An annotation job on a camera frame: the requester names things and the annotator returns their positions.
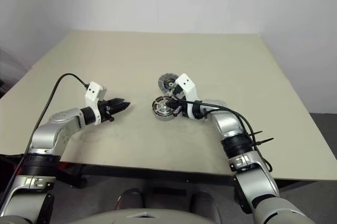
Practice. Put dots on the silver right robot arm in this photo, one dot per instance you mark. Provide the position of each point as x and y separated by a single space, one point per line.
229 124

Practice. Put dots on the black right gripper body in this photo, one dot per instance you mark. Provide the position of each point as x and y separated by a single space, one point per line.
177 92

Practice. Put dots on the grey robot torso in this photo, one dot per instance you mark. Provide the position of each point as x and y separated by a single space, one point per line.
147 214

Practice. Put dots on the round grey motor housing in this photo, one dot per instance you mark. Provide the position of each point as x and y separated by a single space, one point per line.
160 117

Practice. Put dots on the round grey motor lid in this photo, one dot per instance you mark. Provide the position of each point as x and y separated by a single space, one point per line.
163 80

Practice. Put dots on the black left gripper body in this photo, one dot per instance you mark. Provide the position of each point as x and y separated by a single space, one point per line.
105 109

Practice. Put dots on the dark rounded shape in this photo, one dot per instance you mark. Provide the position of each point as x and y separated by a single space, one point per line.
130 199

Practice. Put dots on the silver spoked rotor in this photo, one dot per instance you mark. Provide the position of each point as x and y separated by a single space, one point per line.
163 108

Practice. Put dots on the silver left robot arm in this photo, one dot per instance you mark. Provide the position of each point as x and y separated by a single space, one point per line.
47 131

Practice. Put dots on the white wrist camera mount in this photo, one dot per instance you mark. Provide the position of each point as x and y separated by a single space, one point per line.
93 92
187 84

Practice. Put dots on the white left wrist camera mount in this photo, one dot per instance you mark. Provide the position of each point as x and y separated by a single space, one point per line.
93 92

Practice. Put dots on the black table frame bar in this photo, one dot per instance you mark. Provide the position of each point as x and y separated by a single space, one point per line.
144 172

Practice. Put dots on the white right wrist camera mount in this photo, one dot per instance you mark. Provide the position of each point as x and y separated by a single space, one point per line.
187 84

